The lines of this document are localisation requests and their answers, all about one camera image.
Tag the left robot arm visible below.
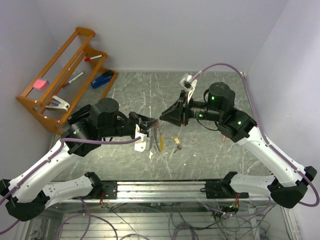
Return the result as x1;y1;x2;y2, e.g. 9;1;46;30
0;97;157;222

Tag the blue stapler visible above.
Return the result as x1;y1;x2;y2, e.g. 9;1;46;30
90;70;114;89

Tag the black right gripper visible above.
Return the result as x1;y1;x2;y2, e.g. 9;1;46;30
160;90;223;126

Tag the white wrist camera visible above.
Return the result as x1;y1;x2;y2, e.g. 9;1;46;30
179;73;198;103
134;124;152;153

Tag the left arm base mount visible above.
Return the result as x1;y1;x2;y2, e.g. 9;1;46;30
86;181;118;200

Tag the large keyring with yellow handle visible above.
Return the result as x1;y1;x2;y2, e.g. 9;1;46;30
151;120;164;153

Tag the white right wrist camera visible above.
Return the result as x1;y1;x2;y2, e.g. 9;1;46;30
179;73;198;103

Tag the pink eraser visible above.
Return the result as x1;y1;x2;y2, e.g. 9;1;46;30
32;78;49;91

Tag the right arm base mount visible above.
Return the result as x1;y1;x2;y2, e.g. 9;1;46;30
199;171;249;199

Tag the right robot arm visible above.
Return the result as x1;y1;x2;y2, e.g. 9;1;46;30
159;82;317;209

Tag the white stapler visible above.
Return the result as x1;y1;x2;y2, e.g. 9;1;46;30
45;95;70;112

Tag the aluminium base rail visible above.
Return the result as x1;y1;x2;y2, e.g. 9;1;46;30
26;181;291;203

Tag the orange wooden rack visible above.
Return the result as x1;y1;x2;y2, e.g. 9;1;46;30
16;27;108;135

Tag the silver key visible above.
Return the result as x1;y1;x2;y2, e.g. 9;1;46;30
174;145;182;153

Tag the black stapler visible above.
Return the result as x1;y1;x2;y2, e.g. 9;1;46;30
67;104;92;125

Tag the red capped marker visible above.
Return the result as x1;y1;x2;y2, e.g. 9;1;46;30
84;54;103;62

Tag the brown tipped marker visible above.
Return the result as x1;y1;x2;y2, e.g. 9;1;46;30
62;71;84;88

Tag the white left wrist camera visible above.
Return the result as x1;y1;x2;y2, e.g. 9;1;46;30
134;124;152;153

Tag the yellow key tag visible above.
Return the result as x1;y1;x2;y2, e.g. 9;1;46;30
173;136;181;145

